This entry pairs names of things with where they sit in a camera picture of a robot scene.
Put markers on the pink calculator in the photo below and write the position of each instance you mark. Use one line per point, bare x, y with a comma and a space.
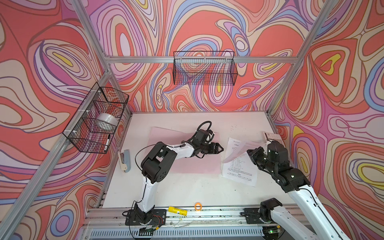
273, 137

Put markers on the grey blue stapler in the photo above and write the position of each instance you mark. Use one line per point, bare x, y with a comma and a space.
125, 161

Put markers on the yellow glue stick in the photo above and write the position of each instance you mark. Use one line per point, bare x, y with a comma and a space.
178, 211

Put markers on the white tape roll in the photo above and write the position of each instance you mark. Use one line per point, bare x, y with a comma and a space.
105, 120

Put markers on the black wire basket back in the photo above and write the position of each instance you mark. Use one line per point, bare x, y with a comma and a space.
204, 68

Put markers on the pink folder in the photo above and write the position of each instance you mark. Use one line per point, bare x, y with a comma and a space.
184, 162

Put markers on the black wire basket left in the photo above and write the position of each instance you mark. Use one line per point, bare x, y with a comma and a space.
84, 133

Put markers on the black wire basket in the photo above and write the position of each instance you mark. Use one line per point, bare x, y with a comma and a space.
84, 133
204, 68

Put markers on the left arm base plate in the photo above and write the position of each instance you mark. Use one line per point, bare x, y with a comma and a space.
156, 217

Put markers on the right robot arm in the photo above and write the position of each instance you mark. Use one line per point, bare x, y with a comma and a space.
275, 162

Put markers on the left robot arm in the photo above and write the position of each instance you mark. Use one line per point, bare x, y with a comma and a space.
158, 162

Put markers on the printed paper sheet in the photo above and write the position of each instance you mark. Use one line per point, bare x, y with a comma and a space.
241, 169
241, 149

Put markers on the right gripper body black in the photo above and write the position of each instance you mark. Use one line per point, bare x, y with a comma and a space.
259, 158

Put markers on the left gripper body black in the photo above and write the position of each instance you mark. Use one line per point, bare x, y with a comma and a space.
205, 149

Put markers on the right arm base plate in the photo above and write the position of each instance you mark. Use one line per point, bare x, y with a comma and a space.
253, 216

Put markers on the marker pen in basket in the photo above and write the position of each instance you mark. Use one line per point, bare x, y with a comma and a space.
107, 144

